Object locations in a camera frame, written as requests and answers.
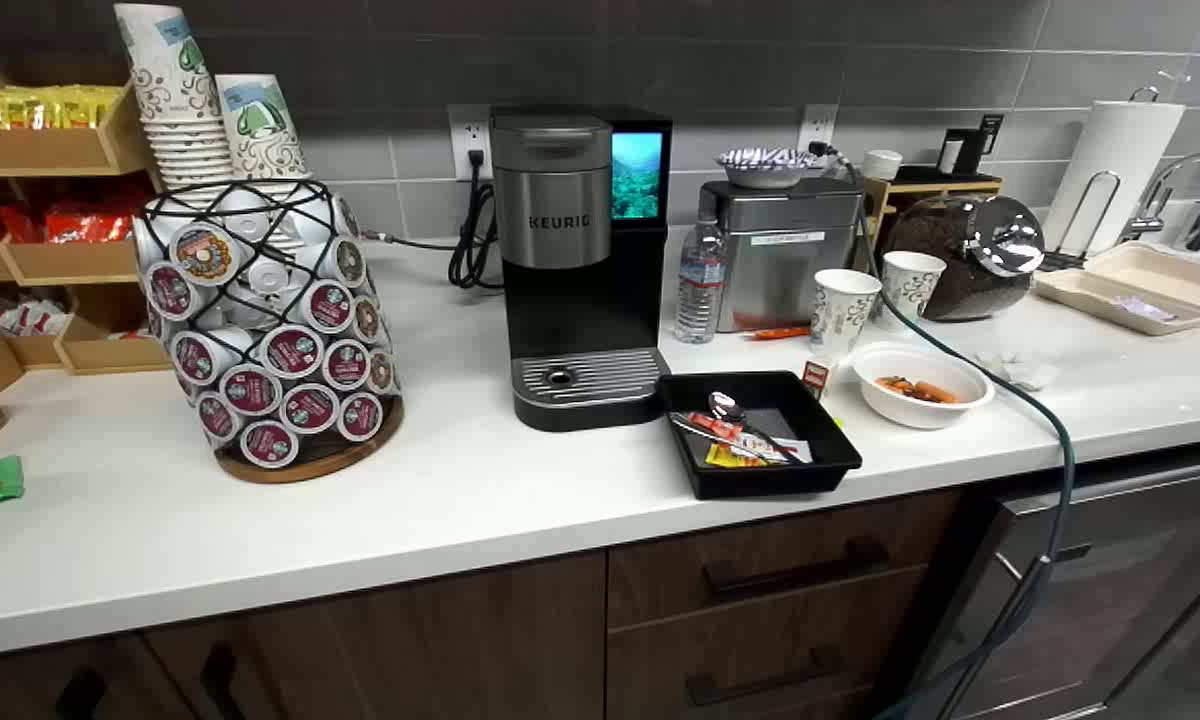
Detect tall patterned paper cup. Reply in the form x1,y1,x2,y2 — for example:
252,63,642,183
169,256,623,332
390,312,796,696
811,263,888,360

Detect short patterned paper cup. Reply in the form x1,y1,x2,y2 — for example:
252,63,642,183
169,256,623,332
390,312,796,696
880,249,951,322

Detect small white lidded cup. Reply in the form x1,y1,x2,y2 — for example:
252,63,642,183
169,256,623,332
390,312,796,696
862,143,907,188

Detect beige styrofoam clamshell pack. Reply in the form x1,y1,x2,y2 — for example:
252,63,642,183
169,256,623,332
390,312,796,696
1031,236,1200,339

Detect black silver Keurig coffee maker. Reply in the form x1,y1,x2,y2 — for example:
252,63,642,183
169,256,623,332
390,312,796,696
487,106,677,437

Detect black plastic tray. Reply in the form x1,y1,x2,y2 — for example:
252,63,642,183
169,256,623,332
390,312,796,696
654,367,868,503

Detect clear plastic water bottle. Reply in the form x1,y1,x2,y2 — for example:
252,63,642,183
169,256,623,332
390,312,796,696
669,218,735,347

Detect red stick sachet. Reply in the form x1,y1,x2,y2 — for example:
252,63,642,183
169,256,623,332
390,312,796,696
669,408,768,461

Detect yellow sachet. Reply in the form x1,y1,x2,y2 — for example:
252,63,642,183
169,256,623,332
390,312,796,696
699,441,763,476

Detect orange pen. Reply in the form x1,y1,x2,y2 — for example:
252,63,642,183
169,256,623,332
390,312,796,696
730,318,816,345

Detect white sachet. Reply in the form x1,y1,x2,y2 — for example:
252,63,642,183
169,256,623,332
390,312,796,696
757,430,816,468

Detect silver box appliance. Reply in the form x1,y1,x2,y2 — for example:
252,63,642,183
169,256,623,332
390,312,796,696
697,177,868,338

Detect small red packet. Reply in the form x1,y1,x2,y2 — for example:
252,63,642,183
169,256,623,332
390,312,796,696
799,355,839,400

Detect dark wood drawer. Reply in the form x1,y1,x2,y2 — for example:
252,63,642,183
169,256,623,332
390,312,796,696
603,564,938,720
603,488,969,634

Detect patterned blue white bowl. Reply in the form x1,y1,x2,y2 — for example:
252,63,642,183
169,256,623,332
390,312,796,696
711,143,832,195

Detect white bowl with orange snack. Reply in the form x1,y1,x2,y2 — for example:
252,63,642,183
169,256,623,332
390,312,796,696
849,347,997,437

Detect dark wood cabinet door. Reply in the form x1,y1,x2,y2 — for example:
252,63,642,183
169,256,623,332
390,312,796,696
142,548,613,720

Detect glass coffee bean jar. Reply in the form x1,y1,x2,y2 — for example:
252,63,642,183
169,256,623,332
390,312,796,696
878,194,1048,330

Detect wooden countertop organizer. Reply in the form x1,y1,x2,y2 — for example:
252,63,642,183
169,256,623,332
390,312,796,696
866,170,1008,262

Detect short stack of paper cups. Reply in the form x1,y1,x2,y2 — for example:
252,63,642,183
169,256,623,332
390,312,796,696
212,72,314,183

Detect black box on organizer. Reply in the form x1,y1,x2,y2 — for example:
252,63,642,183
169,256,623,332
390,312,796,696
938,112,1008,182

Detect tall stack of paper cups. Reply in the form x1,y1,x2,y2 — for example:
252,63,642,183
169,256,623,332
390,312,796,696
107,0,240,194

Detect red snack packets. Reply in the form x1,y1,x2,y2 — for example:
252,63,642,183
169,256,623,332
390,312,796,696
0,195,145,249

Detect wooden snack shelf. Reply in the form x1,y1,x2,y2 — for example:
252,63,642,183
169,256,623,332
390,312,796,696
0,68,174,382

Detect white paper towel roll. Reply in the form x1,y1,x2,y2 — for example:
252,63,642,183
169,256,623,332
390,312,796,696
1046,96,1190,262

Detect dark dishwasher front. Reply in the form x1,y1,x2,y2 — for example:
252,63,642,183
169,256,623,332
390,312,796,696
938,450,1200,720

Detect yellow snack packets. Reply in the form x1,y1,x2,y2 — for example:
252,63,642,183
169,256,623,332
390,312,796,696
0,81,127,137

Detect black power cord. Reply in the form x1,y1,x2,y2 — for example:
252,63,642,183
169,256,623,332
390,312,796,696
444,147,505,294

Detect white wall outlet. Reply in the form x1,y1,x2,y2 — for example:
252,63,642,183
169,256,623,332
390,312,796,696
444,100,502,183
796,100,844,159

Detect black wire pod carousel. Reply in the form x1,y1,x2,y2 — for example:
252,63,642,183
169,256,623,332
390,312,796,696
132,177,409,488

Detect grey teal cable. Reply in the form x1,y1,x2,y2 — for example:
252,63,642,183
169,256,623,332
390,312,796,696
878,295,1079,720

